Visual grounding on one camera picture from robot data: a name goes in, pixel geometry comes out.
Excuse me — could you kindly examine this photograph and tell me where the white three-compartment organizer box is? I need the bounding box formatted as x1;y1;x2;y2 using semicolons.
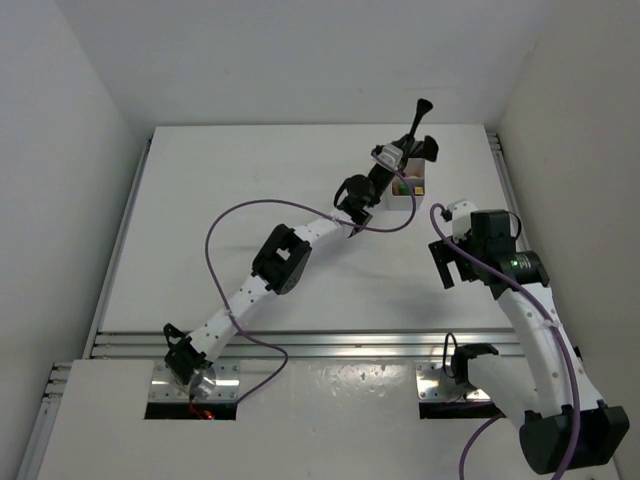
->
386;158;426;212

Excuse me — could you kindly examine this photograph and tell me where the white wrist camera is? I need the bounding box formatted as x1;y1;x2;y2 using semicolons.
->
446;199;477;243
371;144;404;172

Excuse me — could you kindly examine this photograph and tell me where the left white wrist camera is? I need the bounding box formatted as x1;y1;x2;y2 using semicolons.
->
371;144;404;172

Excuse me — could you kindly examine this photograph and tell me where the purple cable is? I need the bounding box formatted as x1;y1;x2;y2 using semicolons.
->
204;149;416;406
429;202;582;480

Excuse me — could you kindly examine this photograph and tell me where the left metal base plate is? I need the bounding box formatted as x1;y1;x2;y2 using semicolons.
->
148;361;240;404

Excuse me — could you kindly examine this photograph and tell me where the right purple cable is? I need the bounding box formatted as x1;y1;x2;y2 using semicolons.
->
429;202;582;480

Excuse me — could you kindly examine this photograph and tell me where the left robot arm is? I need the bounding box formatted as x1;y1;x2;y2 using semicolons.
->
163;134;424;386

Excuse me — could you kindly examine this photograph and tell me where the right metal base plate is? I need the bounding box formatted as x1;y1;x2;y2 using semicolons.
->
414;362;491;403

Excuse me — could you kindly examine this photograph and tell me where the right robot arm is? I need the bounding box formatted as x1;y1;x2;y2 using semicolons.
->
429;200;630;479

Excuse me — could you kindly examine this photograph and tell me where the long round black brush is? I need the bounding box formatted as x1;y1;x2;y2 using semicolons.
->
406;98;433;147

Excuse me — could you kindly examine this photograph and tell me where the metal base plate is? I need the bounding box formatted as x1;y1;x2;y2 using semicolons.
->
414;362;491;403
148;361;240;404

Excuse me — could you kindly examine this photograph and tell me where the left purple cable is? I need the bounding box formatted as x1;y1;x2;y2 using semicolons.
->
204;149;416;406

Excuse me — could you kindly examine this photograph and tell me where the black fan brush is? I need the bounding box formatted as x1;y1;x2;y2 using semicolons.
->
419;135;439;163

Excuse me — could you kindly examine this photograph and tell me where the aluminium rail front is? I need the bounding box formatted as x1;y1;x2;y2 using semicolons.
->
87;328;523;359

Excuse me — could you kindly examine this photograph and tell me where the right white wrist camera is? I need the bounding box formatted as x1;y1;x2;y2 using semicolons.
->
446;199;477;243

